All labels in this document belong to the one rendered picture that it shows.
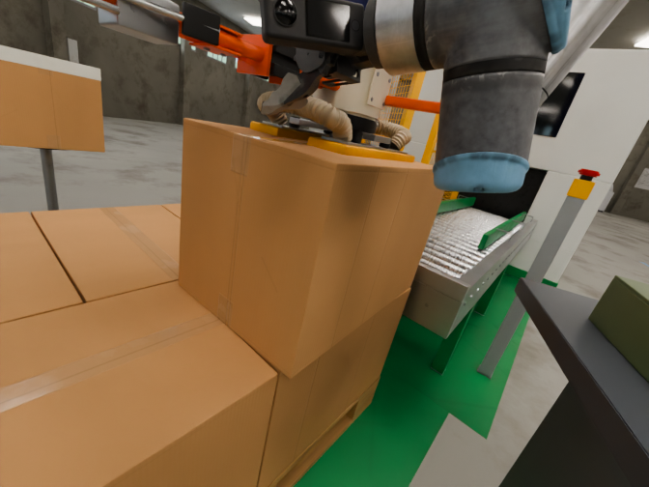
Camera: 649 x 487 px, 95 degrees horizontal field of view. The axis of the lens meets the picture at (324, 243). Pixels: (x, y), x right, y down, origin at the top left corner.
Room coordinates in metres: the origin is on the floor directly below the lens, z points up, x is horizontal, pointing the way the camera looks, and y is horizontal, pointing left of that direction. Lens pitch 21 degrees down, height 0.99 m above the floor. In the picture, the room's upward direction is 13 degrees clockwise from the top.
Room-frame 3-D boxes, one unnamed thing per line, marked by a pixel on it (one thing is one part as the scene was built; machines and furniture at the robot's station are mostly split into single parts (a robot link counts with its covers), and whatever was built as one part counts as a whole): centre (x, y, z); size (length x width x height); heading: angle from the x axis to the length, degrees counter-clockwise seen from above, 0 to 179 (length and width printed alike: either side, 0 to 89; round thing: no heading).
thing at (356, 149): (0.76, -0.06, 0.97); 0.34 x 0.10 x 0.05; 145
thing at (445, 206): (2.48, -0.89, 0.60); 1.60 x 0.11 x 0.09; 144
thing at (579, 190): (1.26, -0.95, 0.50); 0.07 x 0.07 x 1.00; 54
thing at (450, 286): (1.09, -0.21, 0.58); 0.70 x 0.03 x 0.06; 54
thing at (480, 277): (1.85, -1.16, 0.50); 2.31 x 0.05 x 0.19; 144
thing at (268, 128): (0.86, 0.10, 0.97); 0.34 x 0.10 x 0.05; 145
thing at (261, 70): (0.60, 0.16, 1.07); 0.10 x 0.08 x 0.06; 55
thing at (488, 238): (2.17, -1.32, 0.60); 1.60 x 0.11 x 0.09; 144
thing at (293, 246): (0.78, 0.01, 0.74); 0.60 x 0.40 x 0.40; 147
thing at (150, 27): (0.43, 0.29, 1.07); 0.07 x 0.07 x 0.04; 55
